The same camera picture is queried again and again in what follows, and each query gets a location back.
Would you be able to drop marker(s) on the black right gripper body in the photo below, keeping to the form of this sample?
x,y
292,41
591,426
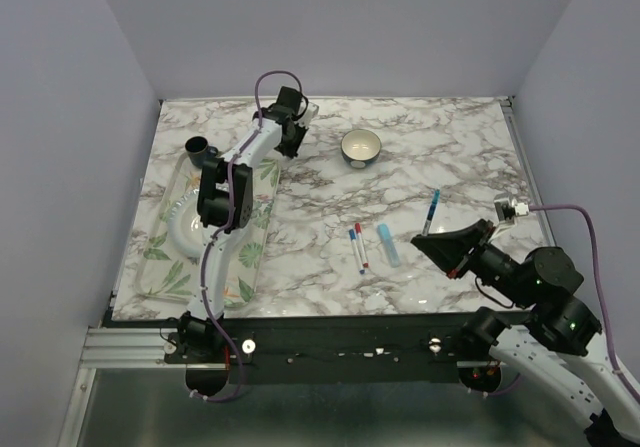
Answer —
x,y
491,231

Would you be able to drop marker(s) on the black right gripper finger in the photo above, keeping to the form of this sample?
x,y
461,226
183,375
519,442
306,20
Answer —
x,y
448,258
453,241

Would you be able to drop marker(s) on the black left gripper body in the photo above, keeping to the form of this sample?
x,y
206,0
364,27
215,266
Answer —
x,y
290,146

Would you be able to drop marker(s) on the blue patterned pen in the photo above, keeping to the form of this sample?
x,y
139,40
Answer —
x,y
431,212

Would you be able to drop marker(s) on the light blue highlighter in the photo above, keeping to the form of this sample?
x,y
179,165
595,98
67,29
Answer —
x,y
388,245

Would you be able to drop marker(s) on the white blue-tipped pen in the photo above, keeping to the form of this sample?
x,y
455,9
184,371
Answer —
x,y
359,263

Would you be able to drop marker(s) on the white red-tipped marker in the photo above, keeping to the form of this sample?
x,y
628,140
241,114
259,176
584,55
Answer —
x,y
362,250

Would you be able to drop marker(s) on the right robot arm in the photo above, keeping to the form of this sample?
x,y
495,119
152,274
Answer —
x,y
591,382

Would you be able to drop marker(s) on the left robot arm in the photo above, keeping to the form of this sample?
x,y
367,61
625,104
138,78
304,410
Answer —
x,y
225,205

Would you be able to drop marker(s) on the dark teal bowl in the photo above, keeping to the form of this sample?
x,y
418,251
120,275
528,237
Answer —
x,y
360,148

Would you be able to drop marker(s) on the dark blue mug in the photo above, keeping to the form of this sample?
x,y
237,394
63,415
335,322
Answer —
x,y
199,150

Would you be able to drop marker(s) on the white blue-rimmed plate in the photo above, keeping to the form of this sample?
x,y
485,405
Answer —
x,y
184,225

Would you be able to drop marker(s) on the floral rectangular tray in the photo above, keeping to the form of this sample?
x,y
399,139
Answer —
x,y
165,274

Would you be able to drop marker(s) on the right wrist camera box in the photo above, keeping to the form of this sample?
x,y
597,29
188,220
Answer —
x,y
508,210

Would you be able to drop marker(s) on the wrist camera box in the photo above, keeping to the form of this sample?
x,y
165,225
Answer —
x,y
508,210
307,114

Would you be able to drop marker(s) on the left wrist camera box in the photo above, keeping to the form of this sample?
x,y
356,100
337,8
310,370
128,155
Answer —
x,y
307,114

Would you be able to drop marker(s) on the black front mounting rail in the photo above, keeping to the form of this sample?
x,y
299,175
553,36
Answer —
x,y
331,350

